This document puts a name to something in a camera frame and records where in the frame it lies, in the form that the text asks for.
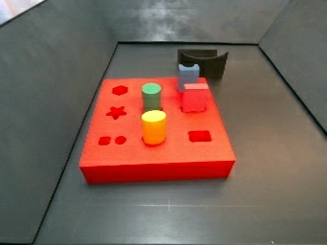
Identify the red shape-sorter block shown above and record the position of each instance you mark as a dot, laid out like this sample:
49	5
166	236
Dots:
194	152

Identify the red rectangular peg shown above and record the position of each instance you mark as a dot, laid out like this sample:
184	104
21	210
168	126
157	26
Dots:
193	97

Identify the yellow cylinder peg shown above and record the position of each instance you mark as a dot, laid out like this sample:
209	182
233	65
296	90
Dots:
153	127

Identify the black curved fixture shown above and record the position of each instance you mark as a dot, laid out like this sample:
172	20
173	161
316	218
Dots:
211	62

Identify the light blue notched peg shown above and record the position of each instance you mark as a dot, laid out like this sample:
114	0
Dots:
186	75

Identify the green cylinder peg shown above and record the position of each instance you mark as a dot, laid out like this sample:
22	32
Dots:
150	96

